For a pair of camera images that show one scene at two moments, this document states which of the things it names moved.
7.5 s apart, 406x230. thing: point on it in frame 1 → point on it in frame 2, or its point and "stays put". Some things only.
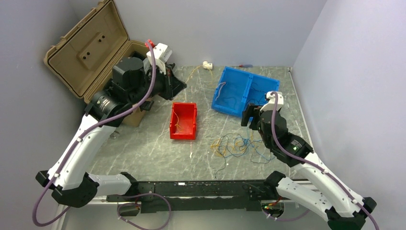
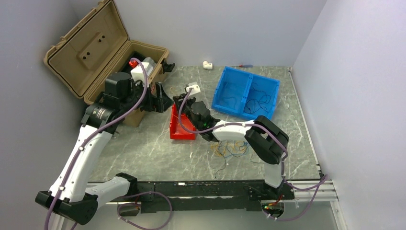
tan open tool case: (84, 57) stays put
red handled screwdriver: (246, 65) stays put
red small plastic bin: (183, 120) stays put
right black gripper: (252, 110) → (179, 100)
